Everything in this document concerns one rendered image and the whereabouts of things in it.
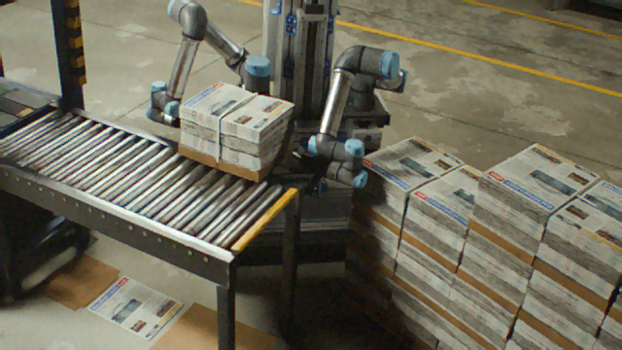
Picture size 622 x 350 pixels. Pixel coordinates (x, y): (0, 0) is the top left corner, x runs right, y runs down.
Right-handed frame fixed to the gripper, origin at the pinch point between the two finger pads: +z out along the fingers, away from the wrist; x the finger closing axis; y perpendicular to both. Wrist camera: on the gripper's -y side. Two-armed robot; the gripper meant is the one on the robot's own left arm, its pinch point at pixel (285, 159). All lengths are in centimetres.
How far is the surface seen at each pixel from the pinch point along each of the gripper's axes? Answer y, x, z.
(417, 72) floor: -68, -308, 30
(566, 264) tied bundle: 12, 28, -117
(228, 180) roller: -0.7, 25.6, 11.3
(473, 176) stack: 5, -25, -73
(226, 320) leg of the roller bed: -29, 67, -14
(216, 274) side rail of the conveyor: -9, 68, -10
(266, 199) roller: -0.7, 29.5, -7.9
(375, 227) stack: -21.5, -5.5, -41.4
